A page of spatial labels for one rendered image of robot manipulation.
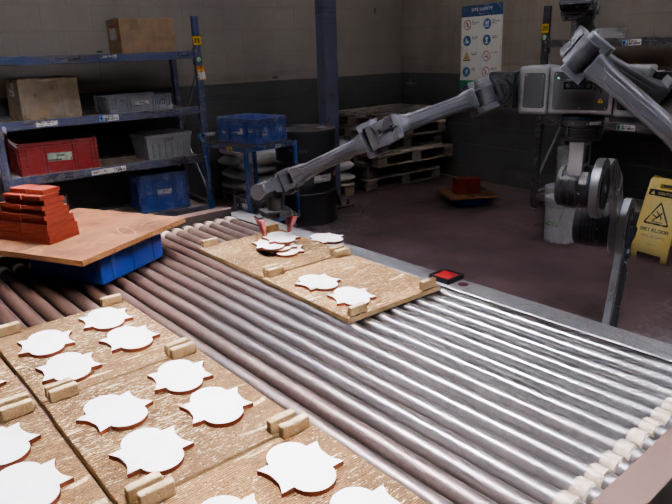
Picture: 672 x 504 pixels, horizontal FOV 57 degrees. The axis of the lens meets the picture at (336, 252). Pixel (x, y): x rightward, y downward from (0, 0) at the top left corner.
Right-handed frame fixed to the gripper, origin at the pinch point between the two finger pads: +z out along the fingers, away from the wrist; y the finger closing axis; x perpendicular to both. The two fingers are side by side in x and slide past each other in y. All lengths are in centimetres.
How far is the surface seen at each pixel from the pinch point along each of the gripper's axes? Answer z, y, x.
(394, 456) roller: 4, -28, -122
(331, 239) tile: 4.6, 20.4, -3.4
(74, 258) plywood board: -6, -68, -12
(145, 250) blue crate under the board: 0.6, -45.0, 6.3
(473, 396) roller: 3, -4, -114
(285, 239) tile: -0.4, -0.4, -9.0
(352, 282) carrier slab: 2.5, 4.0, -48.7
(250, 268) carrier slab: 3.4, -17.7, -20.5
